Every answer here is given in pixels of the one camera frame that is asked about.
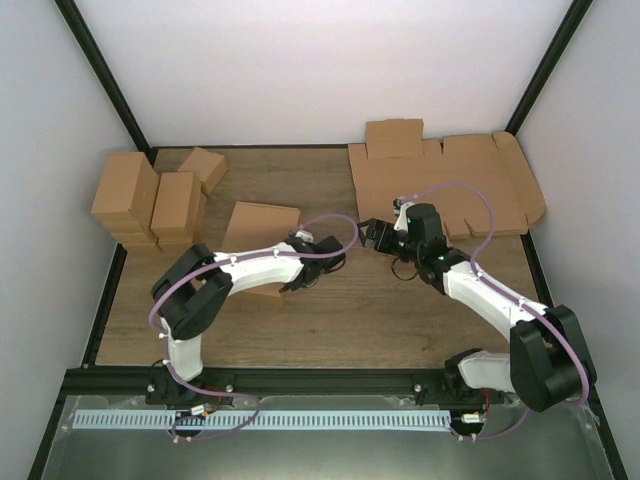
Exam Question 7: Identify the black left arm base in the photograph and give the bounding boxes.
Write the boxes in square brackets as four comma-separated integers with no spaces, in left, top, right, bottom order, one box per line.
[146,366,239,407]

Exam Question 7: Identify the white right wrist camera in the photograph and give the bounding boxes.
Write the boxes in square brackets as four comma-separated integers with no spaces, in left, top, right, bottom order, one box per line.
[393,197,414,233]

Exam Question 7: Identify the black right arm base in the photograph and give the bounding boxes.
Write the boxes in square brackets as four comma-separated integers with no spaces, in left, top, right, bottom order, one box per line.
[411,368,486,409]

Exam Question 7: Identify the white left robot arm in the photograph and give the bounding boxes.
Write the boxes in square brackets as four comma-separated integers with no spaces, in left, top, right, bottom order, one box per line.
[149,235,346,404]

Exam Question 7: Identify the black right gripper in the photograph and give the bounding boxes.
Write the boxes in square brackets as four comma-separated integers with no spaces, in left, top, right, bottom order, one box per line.
[356,219,423,263]

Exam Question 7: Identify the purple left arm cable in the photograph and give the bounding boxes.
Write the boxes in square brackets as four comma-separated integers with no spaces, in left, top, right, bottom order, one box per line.
[148,213,361,445]

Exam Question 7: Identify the tall folded cardboard box stack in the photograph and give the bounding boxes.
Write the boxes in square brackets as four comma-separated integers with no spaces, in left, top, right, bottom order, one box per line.
[91,152,159,251]

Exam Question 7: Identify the black right frame post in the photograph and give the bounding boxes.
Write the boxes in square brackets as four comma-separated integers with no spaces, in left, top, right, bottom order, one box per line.
[505,0,593,136]

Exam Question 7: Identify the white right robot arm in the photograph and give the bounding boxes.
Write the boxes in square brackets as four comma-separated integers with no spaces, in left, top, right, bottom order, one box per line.
[359,202,597,412]

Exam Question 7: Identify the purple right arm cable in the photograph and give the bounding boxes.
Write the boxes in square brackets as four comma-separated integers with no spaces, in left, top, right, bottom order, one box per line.
[404,181,591,444]

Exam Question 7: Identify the black left frame post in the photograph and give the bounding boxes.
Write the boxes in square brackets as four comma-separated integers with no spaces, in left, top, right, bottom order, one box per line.
[54,0,151,153]

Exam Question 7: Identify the tilted small cardboard box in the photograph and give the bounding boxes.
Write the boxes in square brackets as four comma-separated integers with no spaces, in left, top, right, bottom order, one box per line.
[177,147,228,197]

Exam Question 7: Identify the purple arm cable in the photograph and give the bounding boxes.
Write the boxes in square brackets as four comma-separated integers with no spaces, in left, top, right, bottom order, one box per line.
[404,181,591,444]
[148,213,361,445]

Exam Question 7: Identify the light blue slotted cable duct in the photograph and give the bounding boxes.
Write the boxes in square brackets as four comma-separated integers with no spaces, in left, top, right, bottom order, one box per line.
[72,409,451,432]

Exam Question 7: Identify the black frame post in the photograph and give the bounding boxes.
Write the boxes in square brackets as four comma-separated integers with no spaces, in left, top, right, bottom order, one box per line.
[54,0,151,153]
[505,0,593,136]

